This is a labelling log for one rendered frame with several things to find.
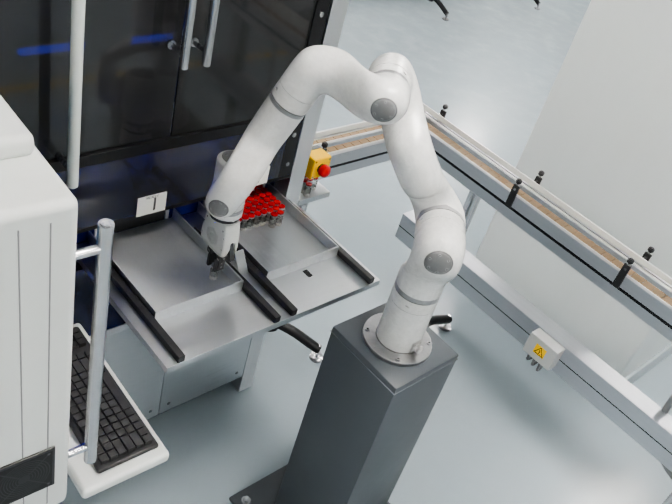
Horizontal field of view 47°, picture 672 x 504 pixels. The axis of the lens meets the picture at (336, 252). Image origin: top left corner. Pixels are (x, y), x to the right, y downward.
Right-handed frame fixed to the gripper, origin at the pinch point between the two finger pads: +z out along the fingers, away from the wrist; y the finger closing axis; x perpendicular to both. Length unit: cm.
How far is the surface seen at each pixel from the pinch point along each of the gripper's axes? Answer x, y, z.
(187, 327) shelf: -14.5, 11.1, 7.6
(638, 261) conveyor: 125, 57, 0
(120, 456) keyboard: -43, 32, 14
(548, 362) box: 113, 52, 47
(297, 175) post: 42.4, -20.1, -3.0
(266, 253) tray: 20.6, -3.4, 7.3
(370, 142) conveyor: 88, -33, 2
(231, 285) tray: 1.4, 6.0, 4.2
